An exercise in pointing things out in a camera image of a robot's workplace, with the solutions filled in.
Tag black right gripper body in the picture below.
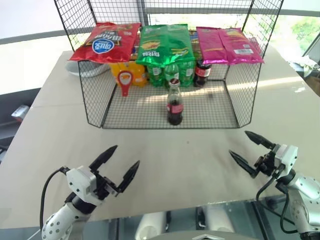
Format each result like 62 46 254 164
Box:
253 146 279 179

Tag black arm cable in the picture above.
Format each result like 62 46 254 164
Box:
256 169 297 234
39 166 70 227

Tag white bowl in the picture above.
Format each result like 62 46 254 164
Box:
65 60 109 78

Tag green soda bottle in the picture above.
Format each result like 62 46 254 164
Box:
145 64 166 88
163 62 181 88
178 60 196 88

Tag pink chip bag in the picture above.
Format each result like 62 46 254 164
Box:
195 26 230 66
217 27 265 65

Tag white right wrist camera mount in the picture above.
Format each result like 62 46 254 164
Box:
271 144 299 180

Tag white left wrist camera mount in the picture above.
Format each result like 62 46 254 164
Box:
65 165 98 202

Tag plastic cola bottle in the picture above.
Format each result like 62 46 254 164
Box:
193 59 213 88

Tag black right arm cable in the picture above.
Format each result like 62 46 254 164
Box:
256 169 297 234

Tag white device with red mark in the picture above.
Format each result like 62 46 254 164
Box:
10 104 30 119

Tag glass cola bottle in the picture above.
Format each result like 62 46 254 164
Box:
166 78 185 126

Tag crumpled white cloth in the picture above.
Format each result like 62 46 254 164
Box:
289 55 320 76

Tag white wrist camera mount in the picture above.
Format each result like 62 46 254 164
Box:
271 144 299 180
65 165 98 202

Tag white rounded robot part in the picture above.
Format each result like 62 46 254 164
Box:
204 202 236 234
135 211 172 240

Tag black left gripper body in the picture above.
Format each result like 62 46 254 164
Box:
91 169 119 201

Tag red chip bag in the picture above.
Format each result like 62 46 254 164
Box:
67 21 142 64

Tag red bottle opener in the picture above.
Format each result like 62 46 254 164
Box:
115 70 136 97

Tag blue yellow snack pack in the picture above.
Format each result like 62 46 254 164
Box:
187 29 202 61

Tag yellow snack package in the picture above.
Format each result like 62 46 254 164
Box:
109 61 137 87

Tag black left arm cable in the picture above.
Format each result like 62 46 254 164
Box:
39 166 70 227

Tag green chip bag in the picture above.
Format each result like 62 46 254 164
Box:
135 23 196 68

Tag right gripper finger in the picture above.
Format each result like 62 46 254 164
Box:
228 149 260 179
244 130 277 151

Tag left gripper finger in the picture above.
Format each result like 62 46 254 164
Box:
88 145 119 173
115 160 141 194

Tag black wire mesh rack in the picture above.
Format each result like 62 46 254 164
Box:
53 0 285 130

